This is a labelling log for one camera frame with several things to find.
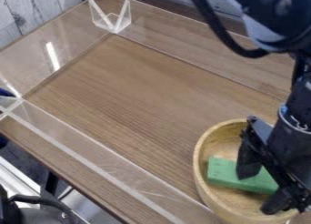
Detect light wooden bowl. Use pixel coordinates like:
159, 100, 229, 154
194, 117, 311, 224

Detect clear acrylic wall panels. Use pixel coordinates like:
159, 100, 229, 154
0, 0, 295, 224

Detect black table leg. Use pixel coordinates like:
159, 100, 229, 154
46, 172, 61, 195

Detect black cable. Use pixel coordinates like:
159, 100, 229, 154
183, 0, 311, 59

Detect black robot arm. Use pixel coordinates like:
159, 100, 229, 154
233, 0, 311, 215

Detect clear acrylic corner bracket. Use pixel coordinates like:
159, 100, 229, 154
89, 0, 131, 34

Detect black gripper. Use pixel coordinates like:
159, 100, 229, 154
237, 105, 311, 215

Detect green rectangular block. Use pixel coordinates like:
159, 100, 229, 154
207, 156, 278, 195

